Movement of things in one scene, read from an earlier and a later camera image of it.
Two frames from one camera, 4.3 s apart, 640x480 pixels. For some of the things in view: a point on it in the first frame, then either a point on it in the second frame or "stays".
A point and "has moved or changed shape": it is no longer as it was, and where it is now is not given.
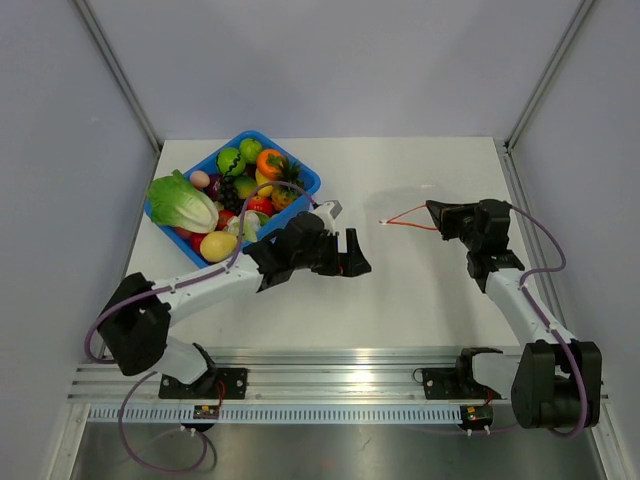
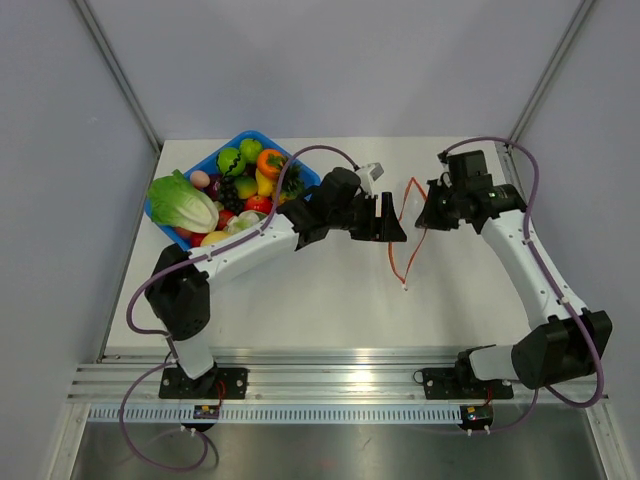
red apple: (262, 204) stays
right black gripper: (444, 216) → (430, 218)
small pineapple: (284, 195) stays
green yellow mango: (244, 186) stays
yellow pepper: (263, 191) stays
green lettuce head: (175, 203) stays
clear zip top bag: (398, 210) has moved or changed shape
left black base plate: (230, 383) stays
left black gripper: (337, 264) → (384, 228)
